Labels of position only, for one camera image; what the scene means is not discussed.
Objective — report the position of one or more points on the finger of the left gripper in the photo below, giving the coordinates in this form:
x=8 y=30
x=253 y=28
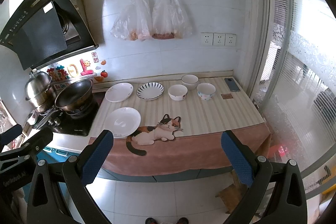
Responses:
x=11 y=134
x=18 y=165

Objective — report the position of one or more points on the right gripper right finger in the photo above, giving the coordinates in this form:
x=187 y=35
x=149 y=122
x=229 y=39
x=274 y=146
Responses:
x=287 y=203

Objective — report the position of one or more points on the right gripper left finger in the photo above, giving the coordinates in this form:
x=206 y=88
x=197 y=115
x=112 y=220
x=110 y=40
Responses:
x=46 y=202

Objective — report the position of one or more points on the plain white plate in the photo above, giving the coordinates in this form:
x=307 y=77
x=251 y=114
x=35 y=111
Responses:
x=122 y=122

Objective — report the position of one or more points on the white plate small print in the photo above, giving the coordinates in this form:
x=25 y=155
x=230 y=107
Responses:
x=119 y=92

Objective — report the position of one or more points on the blue dotted bowl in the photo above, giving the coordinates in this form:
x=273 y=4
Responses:
x=206 y=91

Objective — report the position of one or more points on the leaf pattern plate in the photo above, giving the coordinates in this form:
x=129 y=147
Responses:
x=150 y=91

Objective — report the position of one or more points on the floral white bowl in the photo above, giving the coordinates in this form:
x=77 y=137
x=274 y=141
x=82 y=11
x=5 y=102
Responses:
x=177 y=92

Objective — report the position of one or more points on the black gas stove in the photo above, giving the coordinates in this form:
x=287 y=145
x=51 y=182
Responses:
x=76 y=125

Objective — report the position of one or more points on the wooden stool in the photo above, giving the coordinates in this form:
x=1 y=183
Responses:
x=233 y=194

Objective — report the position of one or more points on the black wok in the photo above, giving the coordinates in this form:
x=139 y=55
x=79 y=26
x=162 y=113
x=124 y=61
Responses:
x=73 y=98

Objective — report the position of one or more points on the black range hood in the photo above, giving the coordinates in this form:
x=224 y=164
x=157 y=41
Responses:
x=42 y=32

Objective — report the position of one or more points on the brown leather label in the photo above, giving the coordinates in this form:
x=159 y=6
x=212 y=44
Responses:
x=227 y=96

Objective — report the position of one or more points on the blue smartphone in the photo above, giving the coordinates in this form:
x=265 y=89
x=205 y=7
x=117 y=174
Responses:
x=232 y=85

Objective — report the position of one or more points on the striped cat table mat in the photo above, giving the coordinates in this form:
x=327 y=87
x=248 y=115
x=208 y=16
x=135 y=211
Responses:
x=198 y=145

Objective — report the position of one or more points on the left hanging plastic bag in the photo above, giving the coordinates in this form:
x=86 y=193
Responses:
x=134 y=22

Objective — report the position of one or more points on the hanging plastic bag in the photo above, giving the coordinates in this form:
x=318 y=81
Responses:
x=170 y=20
x=134 y=22

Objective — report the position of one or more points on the right hanging plastic bag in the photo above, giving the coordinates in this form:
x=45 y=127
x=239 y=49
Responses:
x=170 y=20

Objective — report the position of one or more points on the pink giraffe wall sticker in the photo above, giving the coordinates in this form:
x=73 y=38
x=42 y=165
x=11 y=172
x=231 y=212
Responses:
x=85 y=64

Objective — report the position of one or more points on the orange wall sticker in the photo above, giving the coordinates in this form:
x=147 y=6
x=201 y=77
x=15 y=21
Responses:
x=99 y=79

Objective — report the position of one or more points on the tomato wall sticker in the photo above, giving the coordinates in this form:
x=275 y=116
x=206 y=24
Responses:
x=104 y=74

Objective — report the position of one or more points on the right wall socket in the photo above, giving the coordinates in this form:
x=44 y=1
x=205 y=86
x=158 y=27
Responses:
x=230 y=40

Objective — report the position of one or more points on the wall socket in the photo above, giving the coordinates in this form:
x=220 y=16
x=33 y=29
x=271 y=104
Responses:
x=219 y=39
x=207 y=39
x=230 y=40

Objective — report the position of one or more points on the middle wall socket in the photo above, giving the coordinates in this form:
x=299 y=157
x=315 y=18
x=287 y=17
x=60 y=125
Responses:
x=219 y=39

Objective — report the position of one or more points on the left wall socket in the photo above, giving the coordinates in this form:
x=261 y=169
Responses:
x=207 y=39

